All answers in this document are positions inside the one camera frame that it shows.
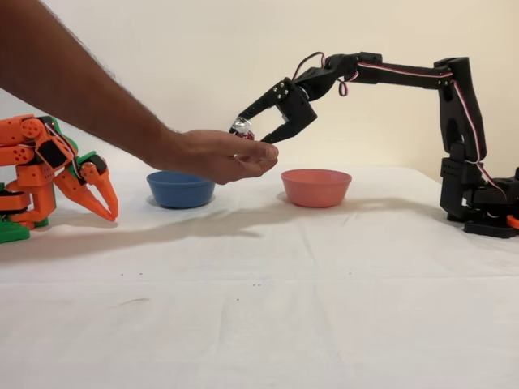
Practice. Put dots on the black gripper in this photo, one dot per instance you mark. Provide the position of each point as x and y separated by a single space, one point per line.
301 113

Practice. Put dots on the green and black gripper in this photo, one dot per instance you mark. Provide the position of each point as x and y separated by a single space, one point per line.
76 177

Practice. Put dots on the foil candy ball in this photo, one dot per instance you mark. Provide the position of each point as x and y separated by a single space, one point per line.
242 129

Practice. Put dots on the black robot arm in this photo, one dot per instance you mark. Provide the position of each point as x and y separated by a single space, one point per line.
405 77

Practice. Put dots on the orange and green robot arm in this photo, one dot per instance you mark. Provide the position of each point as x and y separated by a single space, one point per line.
24 154

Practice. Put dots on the person's bare forearm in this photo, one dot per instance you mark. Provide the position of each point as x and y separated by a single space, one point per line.
61 69

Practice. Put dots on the person's bare hand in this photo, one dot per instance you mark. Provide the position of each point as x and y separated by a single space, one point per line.
211 156

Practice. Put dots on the pink plastic bowl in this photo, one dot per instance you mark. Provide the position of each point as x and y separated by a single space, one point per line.
316 188

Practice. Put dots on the blue plastic bowl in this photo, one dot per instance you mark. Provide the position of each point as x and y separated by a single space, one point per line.
178 194

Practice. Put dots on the white tablecloth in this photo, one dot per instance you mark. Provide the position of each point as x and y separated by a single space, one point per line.
243 324

